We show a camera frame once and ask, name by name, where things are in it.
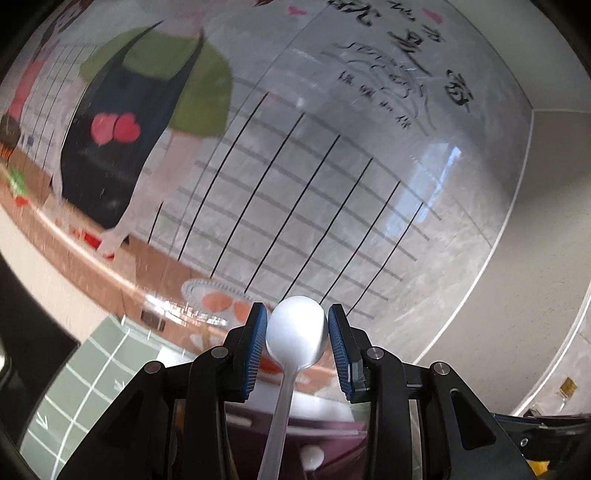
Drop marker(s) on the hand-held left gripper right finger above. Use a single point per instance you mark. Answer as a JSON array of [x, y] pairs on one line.
[[339, 355]]

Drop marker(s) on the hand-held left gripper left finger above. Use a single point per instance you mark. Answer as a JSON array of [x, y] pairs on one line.
[[253, 355]]

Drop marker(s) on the white plastic spoon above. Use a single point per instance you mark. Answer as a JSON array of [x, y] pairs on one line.
[[295, 330]]

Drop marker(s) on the purple plastic container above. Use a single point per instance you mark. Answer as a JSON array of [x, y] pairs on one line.
[[337, 443]]

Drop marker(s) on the white round utensil end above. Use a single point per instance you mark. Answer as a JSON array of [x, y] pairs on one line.
[[311, 458]]

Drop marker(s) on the green grid table mat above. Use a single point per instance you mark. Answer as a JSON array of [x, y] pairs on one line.
[[92, 369]]

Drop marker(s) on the black glass gas stove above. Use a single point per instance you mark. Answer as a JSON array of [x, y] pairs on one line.
[[27, 323]]

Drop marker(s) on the small dark wall fitting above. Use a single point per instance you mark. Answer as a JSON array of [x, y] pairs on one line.
[[152, 319]]

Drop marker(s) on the printed wall sticker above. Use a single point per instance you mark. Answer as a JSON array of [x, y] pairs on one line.
[[323, 184]]

